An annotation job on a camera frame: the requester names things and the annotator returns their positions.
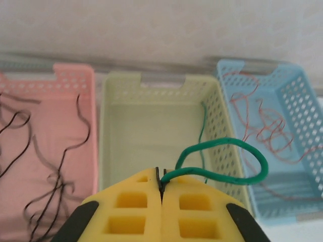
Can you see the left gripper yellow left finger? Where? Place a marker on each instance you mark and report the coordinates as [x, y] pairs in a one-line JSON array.
[[151, 201]]

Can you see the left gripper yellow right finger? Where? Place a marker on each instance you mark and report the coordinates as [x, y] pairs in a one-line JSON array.
[[171, 201]]

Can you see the green plastic basket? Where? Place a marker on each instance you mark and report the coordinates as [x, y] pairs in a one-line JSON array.
[[151, 126]]

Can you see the pink plastic basket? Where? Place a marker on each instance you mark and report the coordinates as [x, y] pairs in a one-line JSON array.
[[50, 121]]

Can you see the blue plastic basket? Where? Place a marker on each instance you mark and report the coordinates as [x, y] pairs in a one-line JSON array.
[[302, 100]]

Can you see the aluminium table edge rail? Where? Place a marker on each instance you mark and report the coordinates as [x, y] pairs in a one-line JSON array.
[[126, 64]]

